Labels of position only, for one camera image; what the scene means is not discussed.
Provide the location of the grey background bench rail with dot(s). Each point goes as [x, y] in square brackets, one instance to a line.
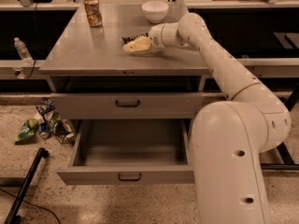
[270, 67]

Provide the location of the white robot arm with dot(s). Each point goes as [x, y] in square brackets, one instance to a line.
[227, 136]

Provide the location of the grey metal drawer cabinet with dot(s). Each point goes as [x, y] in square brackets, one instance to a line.
[93, 74]

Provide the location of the black stand leg left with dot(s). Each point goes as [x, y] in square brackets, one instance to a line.
[23, 183]

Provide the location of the blue can on floor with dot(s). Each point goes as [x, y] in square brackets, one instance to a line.
[44, 131]

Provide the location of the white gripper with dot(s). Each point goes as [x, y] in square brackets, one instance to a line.
[156, 36]

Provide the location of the black wheeled stand right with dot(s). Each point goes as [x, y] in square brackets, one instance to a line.
[288, 163]

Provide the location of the grey open middle drawer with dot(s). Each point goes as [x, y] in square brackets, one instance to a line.
[130, 151]

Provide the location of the grey upper closed drawer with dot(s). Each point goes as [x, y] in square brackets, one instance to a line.
[127, 105]

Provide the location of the green chip bag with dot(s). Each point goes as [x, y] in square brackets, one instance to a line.
[27, 131]

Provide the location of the orange soda can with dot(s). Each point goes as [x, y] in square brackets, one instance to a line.
[93, 13]

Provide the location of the clear plastic water bottle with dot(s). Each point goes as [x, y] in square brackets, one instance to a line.
[23, 51]

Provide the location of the white ceramic bowl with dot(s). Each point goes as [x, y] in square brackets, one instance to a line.
[155, 11]

